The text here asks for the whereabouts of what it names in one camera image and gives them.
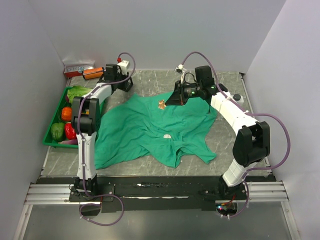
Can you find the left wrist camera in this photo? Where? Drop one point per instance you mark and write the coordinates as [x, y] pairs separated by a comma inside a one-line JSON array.
[[123, 65]]

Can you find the gold brooch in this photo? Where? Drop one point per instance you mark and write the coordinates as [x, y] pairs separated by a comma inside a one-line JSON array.
[[162, 104]]

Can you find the green pepper toy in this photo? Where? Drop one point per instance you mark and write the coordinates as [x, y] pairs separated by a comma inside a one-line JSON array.
[[58, 131]]

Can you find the green garment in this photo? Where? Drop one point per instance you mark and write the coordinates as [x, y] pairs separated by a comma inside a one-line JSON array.
[[137, 127]]

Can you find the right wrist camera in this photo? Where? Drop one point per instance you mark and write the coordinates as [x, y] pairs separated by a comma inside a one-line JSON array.
[[182, 71]]

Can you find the purple eggplant toy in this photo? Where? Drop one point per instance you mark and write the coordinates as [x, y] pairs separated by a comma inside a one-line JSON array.
[[69, 142]]

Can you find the black wire stand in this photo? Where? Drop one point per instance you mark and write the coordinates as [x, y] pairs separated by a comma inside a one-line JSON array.
[[126, 85]]

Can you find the green lettuce toy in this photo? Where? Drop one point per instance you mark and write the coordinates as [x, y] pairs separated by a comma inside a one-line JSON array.
[[76, 91]]

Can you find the red pepper toy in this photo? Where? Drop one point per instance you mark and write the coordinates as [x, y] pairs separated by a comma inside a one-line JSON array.
[[69, 131]]

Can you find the orange pepper toy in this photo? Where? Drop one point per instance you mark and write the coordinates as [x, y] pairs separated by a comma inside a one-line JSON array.
[[66, 114]]

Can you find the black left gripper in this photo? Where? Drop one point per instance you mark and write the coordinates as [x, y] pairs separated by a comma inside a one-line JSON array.
[[125, 76]]

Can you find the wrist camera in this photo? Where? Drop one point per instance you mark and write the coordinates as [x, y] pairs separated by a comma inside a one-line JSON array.
[[123, 65], [182, 71]]

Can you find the red white box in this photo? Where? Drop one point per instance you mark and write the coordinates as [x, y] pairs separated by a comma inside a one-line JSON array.
[[76, 70]]

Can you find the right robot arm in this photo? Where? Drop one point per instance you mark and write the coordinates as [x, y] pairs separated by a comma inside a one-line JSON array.
[[252, 138]]

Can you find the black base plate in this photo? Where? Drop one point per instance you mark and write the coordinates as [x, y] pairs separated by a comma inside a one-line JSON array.
[[153, 193]]

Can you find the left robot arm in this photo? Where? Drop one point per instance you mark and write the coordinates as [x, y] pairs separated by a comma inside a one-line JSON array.
[[86, 182]]

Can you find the white bottle grey cap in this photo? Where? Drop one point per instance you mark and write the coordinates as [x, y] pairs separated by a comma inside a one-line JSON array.
[[238, 99]]

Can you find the orange cylindrical tool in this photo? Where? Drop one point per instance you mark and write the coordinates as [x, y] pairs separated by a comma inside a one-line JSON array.
[[93, 73]]

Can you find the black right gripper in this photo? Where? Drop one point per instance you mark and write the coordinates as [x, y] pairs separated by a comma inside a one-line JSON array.
[[178, 98]]

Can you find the green plastic tray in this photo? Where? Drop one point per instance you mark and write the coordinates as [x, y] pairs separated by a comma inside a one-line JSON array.
[[50, 140]]

